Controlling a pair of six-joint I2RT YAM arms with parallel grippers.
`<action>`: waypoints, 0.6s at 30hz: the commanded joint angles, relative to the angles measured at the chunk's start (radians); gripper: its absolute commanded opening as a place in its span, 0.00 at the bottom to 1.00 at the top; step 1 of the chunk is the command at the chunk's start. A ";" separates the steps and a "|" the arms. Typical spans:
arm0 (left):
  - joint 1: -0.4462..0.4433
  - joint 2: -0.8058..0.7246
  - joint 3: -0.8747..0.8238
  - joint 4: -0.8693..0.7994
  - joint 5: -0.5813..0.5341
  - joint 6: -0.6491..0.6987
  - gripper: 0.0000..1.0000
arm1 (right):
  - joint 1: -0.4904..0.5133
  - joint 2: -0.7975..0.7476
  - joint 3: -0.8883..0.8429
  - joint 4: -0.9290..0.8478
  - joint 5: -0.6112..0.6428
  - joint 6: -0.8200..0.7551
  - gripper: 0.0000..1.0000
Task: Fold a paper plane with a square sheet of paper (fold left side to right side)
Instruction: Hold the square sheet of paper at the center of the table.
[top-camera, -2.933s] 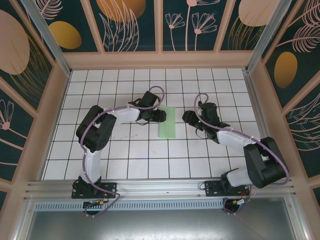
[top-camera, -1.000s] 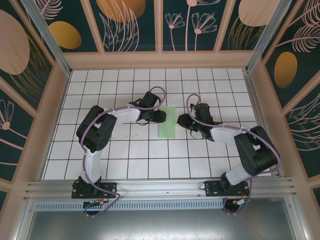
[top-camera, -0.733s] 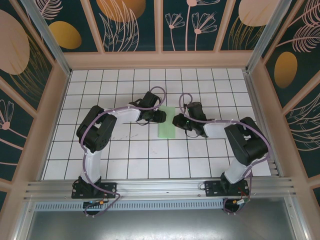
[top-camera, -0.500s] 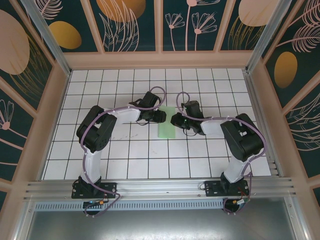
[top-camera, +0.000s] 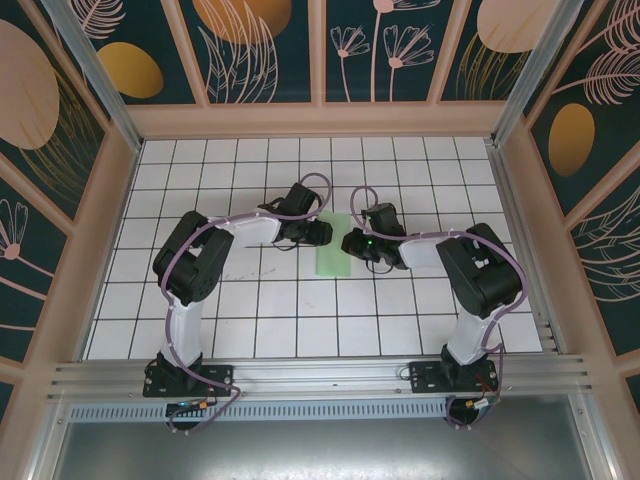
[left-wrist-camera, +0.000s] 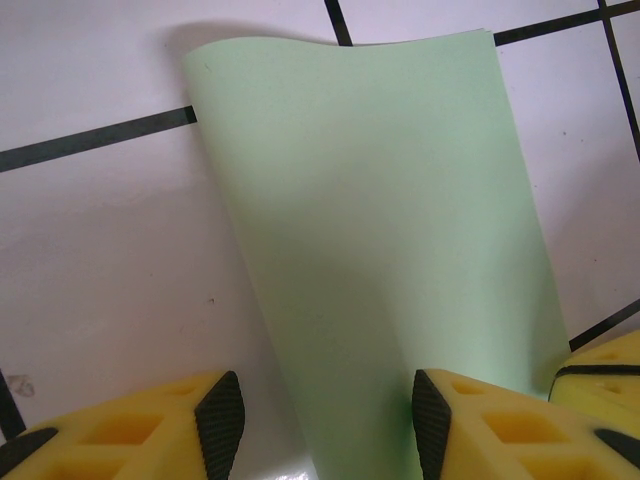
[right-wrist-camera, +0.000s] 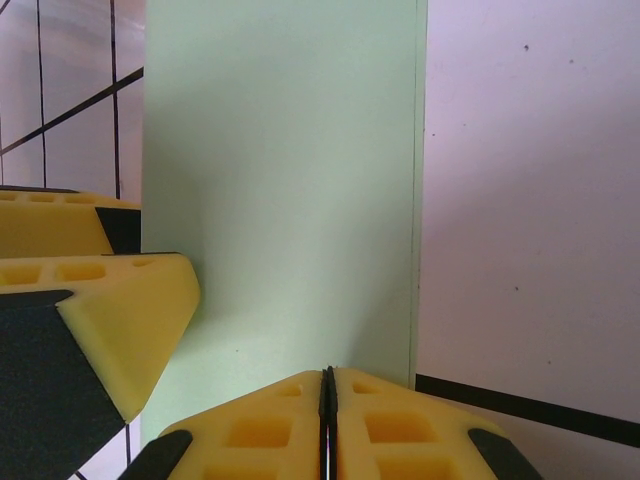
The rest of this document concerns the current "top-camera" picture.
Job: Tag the grey metal sheet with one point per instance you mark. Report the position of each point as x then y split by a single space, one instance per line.
320 450

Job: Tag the yellow power connector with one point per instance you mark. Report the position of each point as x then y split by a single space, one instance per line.
472 403
202 403

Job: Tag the aluminium corner post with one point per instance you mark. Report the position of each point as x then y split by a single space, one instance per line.
90 60
531 60

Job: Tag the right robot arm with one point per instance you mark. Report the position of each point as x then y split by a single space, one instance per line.
470 340

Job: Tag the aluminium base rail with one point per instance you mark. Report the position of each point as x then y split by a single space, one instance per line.
320 372

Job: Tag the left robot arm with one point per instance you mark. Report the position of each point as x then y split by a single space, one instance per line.
187 330

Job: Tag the aluminium side rail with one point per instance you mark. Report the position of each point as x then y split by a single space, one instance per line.
522 240

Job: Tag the light green cloth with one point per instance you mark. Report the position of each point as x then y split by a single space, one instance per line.
332 260

